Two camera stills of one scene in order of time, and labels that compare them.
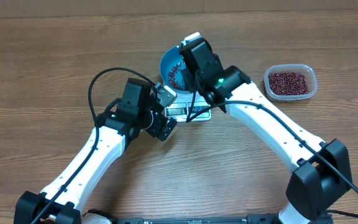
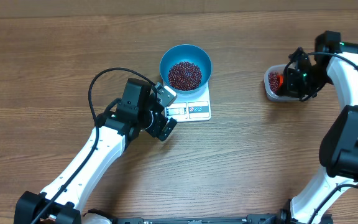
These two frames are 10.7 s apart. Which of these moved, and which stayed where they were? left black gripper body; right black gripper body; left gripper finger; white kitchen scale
Moved: right black gripper body
Stayed: left gripper finger; white kitchen scale; left black gripper body
